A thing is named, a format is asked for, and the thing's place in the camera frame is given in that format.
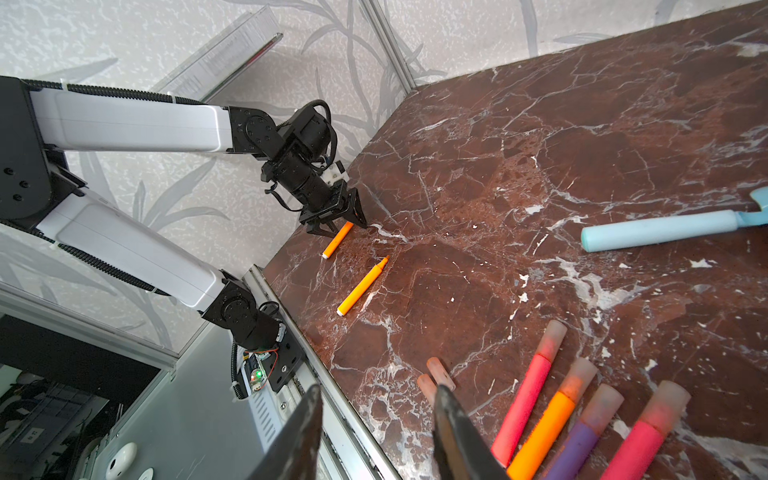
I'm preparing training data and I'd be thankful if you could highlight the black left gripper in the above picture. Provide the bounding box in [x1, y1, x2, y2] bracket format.
[261, 152, 368, 236]

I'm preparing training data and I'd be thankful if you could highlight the pink highlighter pen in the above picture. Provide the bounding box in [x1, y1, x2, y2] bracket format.
[601, 380, 691, 479]

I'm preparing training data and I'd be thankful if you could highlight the magenta marker pen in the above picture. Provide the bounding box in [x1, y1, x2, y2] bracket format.
[491, 320, 567, 467]

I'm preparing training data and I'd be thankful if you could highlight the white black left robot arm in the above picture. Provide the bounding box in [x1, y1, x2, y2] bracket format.
[1, 77, 367, 351]

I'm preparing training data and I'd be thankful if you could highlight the light blue toy shovel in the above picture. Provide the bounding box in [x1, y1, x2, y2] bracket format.
[581, 187, 767, 253]

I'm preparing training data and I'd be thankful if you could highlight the clear plastic wall tray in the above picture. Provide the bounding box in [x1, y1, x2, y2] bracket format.
[152, 6, 283, 102]

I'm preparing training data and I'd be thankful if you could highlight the green circuit board with wires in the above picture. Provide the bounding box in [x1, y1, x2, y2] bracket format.
[239, 349, 287, 396]

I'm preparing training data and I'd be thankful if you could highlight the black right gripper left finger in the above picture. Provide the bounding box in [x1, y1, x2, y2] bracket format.
[247, 385, 323, 480]

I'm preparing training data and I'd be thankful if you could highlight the orange marker pen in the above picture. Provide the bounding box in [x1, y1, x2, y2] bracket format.
[507, 358, 598, 480]

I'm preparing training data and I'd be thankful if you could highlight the short orange highlighter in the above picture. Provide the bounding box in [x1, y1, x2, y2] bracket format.
[336, 257, 389, 316]
[321, 221, 354, 260]

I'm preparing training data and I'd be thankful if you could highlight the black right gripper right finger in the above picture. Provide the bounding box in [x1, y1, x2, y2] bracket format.
[433, 385, 508, 479]

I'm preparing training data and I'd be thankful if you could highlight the purple marker pen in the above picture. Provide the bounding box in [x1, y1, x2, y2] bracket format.
[543, 384, 624, 479]

